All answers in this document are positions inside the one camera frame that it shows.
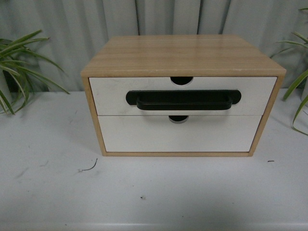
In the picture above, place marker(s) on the left green spider plant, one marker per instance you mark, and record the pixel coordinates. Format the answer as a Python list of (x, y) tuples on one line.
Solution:
[(15, 56)]

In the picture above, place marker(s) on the thin dark twig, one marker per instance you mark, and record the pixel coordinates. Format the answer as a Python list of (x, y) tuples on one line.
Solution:
[(94, 165)]

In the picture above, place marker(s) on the right green spider plant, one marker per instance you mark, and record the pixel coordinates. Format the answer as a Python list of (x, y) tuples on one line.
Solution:
[(302, 44)]

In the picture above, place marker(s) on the white drawer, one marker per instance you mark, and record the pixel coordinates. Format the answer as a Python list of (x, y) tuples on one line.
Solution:
[(196, 134), (109, 94)]

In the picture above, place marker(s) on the black drawer handle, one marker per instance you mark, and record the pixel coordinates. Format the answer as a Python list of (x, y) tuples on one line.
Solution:
[(183, 100)]

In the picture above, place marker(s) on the wooden drawer cabinet frame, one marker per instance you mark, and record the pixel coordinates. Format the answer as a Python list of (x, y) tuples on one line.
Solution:
[(181, 57)]

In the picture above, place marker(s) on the green spider plant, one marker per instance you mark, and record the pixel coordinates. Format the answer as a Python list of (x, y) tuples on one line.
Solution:
[(15, 56), (302, 44)]

